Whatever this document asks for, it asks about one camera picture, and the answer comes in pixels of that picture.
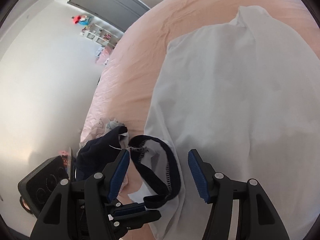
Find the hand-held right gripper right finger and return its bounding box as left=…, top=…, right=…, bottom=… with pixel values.
left=187, top=149, right=290, bottom=240

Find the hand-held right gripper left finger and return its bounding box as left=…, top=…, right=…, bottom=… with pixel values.
left=30, top=149, right=130, bottom=240

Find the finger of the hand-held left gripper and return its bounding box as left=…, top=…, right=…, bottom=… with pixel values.
left=109, top=202, right=146, bottom=216
left=113, top=209, right=162, bottom=231

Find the pale blue shirt navy trim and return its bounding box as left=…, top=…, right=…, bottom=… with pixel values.
left=127, top=5, right=320, bottom=240

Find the person's left hand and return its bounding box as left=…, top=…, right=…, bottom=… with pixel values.
left=20, top=196, right=32, bottom=212

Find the navy garment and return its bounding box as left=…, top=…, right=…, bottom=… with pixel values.
left=76, top=126, right=128, bottom=180

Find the white cartoon print garment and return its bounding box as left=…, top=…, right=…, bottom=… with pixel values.
left=105, top=119, right=125, bottom=130

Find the pink cartoon print garment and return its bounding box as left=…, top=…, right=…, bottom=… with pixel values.
left=80, top=117, right=108, bottom=148

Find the pink bouquet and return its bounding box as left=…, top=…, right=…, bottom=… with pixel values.
left=96, top=46, right=114, bottom=65

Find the pink bed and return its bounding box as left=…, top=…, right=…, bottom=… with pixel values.
left=80, top=0, right=320, bottom=240

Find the white shelf rack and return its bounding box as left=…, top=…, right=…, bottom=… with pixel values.
left=81, top=23, right=118, bottom=48

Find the red and blue plush toy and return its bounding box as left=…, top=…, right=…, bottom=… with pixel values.
left=72, top=15, right=92, bottom=26

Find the grey door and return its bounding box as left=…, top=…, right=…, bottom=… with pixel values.
left=67, top=0, right=150, bottom=33

